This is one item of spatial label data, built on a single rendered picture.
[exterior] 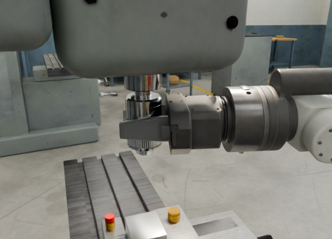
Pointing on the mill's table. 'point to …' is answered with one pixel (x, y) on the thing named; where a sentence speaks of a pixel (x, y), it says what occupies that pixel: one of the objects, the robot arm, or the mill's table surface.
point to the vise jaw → (187, 229)
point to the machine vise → (199, 227)
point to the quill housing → (147, 30)
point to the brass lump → (174, 214)
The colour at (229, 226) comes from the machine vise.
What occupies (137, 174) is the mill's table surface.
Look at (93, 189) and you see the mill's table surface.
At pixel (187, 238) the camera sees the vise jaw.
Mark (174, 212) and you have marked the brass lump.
